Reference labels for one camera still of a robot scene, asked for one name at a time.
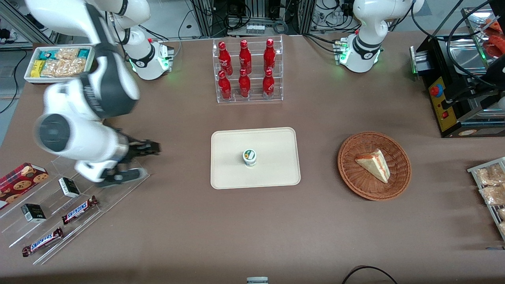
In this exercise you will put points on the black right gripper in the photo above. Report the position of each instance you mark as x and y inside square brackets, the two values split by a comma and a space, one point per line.
[133, 149]

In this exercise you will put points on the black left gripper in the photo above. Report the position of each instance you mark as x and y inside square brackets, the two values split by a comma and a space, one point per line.
[479, 89]

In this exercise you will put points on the green gum bottle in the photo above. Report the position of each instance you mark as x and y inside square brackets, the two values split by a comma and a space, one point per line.
[249, 157]

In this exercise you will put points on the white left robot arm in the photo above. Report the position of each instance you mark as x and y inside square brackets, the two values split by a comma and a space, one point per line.
[365, 47]

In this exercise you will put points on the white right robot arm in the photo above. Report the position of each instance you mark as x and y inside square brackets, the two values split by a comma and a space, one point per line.
[106, 86]

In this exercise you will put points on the beige plastic tray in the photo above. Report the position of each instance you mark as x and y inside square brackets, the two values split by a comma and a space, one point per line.
[276, 173]

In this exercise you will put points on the black food warmer machine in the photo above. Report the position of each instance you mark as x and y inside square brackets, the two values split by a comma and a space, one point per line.
[438, 59]

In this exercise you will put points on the clear acrylic stepped shelf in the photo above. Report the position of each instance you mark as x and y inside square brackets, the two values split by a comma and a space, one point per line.
[110, 197]

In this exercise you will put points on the clear snack bag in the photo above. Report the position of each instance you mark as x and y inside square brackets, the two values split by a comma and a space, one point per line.
[502, 213]
[493, 195]
[502, 228]
[487, 176]

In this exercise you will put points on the small black box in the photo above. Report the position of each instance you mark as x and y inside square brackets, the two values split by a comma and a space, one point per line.
[33, 213]
[69, 187]

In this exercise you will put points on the Snickers chocolate bar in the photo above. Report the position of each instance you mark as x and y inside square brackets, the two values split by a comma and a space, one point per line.
[79, 210]
[42, 241]

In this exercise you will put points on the red cola bottle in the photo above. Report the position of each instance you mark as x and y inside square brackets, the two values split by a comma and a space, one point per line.
[269, 56]
[245, 58]
[268, 85]
[224, 59]
[224, 87]
[244, 86]

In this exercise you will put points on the triangular wrapped sandwich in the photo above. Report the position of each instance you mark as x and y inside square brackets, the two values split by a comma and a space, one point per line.
[375, 165]

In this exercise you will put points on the teal snack packet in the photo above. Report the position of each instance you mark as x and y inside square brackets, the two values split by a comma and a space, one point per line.
[46, 55]
[83, 53]

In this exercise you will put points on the clear acrylic bottle rack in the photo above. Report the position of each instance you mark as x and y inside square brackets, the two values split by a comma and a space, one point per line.
[255, 98]

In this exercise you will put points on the large clear nut bag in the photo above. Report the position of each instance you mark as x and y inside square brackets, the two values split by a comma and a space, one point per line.
[63, 68]

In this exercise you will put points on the small clear nut bag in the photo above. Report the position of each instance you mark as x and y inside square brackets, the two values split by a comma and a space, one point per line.
[67, 53]

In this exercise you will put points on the brown wicker basket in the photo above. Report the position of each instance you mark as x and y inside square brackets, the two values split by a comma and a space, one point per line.
[355, 177]

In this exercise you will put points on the red cookie box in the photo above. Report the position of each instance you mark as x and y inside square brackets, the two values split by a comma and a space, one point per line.
[19, 183]

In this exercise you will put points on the yellow snack packet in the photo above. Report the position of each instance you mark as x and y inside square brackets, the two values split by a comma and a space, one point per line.
[38, 68]

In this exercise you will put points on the white snack bin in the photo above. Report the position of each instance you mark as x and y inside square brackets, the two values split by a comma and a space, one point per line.
[29, 77]

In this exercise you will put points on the white power strip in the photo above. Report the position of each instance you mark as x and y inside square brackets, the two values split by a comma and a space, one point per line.
[255, 29]

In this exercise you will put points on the small grey device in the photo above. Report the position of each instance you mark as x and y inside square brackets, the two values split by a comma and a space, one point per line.
[257, 280]

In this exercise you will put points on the aluminium frame rack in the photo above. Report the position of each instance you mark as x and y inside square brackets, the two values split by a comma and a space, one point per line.
[205, 17]

